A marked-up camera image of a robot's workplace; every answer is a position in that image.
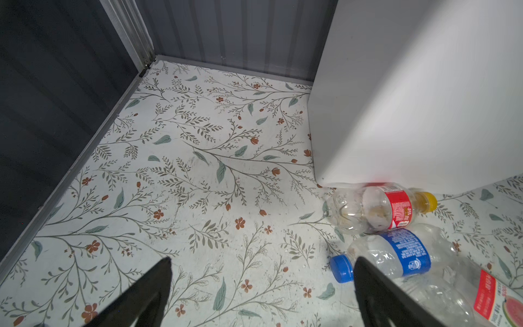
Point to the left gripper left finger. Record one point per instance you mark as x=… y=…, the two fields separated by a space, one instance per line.
x=144 y=303

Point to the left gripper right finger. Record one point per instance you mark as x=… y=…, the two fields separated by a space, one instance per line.
x=382 y=303

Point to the clear bottle watermelon label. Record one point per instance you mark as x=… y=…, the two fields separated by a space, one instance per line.
x=464 y=294

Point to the clear bottle red label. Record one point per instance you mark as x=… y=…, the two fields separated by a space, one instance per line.
x=377 y=207

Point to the white plastic trash bin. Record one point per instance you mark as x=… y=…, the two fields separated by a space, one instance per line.
x=426 y=94

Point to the clear bottle blue cap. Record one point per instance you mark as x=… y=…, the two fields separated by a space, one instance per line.
x=402 y=252

